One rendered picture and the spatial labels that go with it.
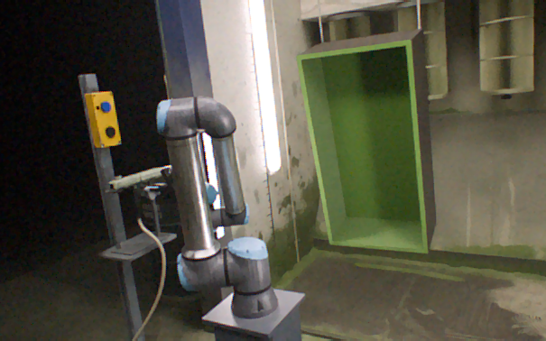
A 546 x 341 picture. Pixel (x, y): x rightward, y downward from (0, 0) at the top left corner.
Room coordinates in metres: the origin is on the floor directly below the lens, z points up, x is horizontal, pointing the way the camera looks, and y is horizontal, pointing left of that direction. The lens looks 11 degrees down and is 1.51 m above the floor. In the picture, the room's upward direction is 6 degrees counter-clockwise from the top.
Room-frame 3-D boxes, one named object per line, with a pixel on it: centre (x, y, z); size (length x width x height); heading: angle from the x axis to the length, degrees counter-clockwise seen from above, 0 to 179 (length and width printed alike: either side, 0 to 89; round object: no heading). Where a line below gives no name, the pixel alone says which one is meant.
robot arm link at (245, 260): (1.59, 0.14, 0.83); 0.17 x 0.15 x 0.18; 92
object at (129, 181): (2.14, 0.62, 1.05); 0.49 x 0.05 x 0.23; 149
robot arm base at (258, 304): (1.59, 0.13, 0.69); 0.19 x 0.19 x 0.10
